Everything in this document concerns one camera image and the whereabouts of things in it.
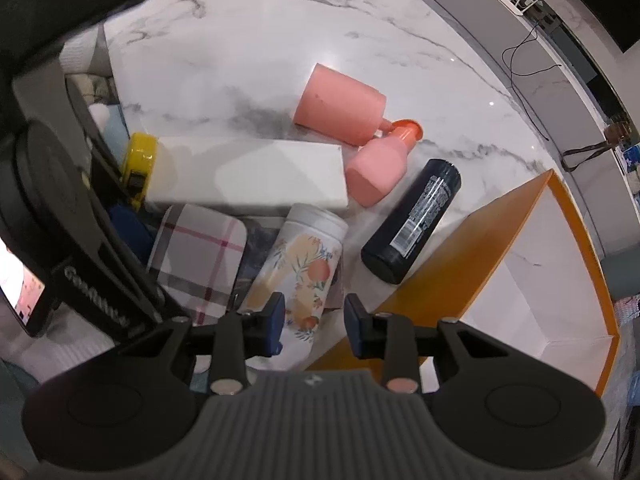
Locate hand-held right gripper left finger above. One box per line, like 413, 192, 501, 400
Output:
120, 292, 287, 397

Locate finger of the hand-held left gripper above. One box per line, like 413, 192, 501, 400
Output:
65, 79, 174, 324

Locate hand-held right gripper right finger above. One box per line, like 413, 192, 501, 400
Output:
344, 292, 501, 395

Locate floral print tin can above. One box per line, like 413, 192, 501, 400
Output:
240, 203, 349, 347

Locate black bottle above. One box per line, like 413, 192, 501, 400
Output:
361, 158, 462, 284

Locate orange box white inside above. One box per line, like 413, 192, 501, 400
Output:
305, 169, 621, 396

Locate yellow tape measure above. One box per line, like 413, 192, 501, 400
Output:
121, 132, 160, 209

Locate dark blue object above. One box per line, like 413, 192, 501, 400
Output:
110, 204, 157, 272

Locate light blue cloth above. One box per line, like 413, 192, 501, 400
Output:
90, 104, 132, 162

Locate dark patterned pouch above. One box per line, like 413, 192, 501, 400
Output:
232, 220, 287, 311

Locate plaid case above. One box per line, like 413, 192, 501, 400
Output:
146, 204, 247, 328

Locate white rectangular box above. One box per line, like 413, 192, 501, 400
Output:
142, 136, 349, 213

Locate pink bottle orange cap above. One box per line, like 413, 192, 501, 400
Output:
346, 119, 425, 209

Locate white cloth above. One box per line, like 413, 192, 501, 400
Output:
0, 317, 117, 387

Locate pink cloth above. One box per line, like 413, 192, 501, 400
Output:
293, 63, 388, 147

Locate brown bag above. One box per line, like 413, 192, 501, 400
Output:
560, 119, 634, 174

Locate black cable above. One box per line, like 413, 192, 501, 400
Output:
502, 20, 567, 142

